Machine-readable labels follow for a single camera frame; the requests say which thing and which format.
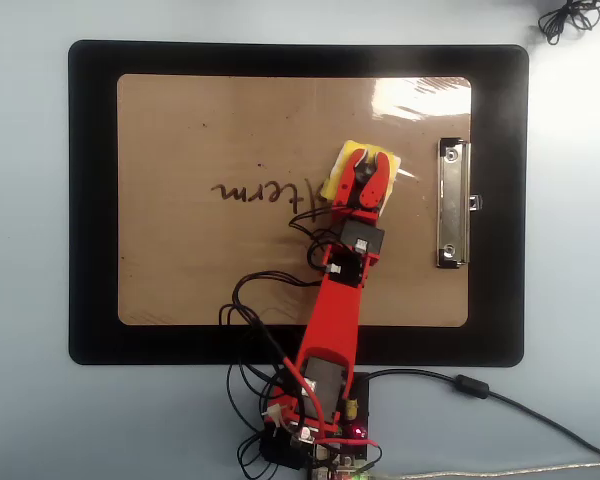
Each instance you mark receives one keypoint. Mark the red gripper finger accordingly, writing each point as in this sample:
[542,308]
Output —
[347,180]
[375,185]

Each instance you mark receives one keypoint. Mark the red gripper body with servo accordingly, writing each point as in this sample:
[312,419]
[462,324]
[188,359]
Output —
[352,213]

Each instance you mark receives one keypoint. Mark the yellow white sponge black knob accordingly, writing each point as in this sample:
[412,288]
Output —
[352,147]

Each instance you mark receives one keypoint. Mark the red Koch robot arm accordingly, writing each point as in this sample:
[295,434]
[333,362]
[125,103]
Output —
[330,320]

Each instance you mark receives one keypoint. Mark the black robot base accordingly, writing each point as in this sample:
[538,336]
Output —
[363,400]

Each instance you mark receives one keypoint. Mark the brown clipboard board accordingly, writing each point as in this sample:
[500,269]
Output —
[180,250]

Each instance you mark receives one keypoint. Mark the controller circuit board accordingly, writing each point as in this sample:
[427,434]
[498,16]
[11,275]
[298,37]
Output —
[352,457]

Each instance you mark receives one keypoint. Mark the metal clipboard clip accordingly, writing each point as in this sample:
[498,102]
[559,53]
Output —
[452,200]

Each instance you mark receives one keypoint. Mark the black desk mat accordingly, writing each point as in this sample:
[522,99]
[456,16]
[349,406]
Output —
[95,200]

